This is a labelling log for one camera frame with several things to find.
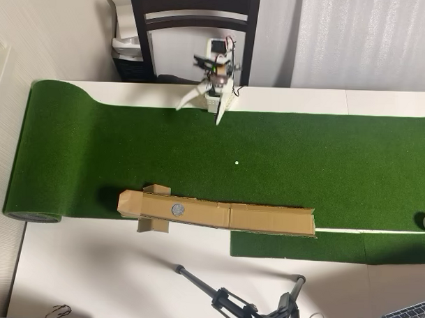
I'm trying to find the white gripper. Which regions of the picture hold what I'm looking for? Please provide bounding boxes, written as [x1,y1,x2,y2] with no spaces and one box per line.
[174,72,236,126]

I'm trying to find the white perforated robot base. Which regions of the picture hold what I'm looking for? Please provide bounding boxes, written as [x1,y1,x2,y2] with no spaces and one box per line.
[195,91,239,114]

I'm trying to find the dark printed box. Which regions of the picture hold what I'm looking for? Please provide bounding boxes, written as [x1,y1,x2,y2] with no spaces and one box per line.
[112,56,157,84]

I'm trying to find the white plastic appliance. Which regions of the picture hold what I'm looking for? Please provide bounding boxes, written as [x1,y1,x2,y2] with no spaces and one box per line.
[110,36,145,61]

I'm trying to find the dark wooden chair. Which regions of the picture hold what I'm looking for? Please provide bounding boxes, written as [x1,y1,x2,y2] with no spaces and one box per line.
[126,0,260,88]

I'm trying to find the white foam packaging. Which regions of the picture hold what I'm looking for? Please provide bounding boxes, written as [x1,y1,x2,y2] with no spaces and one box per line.
[103,0,142,41]

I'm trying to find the long green turf mat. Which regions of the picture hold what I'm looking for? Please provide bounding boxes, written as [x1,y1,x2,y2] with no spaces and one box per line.
[2,77,425,238]

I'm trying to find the cardboard ramp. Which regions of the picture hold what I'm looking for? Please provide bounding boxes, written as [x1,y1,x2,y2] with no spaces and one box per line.
[116,182,319,240]

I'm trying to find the white curtain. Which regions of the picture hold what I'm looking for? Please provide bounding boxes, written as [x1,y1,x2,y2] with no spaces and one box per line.
[290,0,425,93]

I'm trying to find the black tripod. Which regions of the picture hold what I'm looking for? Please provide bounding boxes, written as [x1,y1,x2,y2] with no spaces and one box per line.
[172,264,307,318]

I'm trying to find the black usb cable plug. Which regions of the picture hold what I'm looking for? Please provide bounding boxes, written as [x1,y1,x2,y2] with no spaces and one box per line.
[193,53,218,70]

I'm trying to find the red black servo wires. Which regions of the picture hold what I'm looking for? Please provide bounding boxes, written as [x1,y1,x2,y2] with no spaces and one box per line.
[209,35,249,98]

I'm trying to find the thin black wire bundle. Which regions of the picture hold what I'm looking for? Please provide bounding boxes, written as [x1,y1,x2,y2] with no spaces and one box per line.
[40,303,72,318]

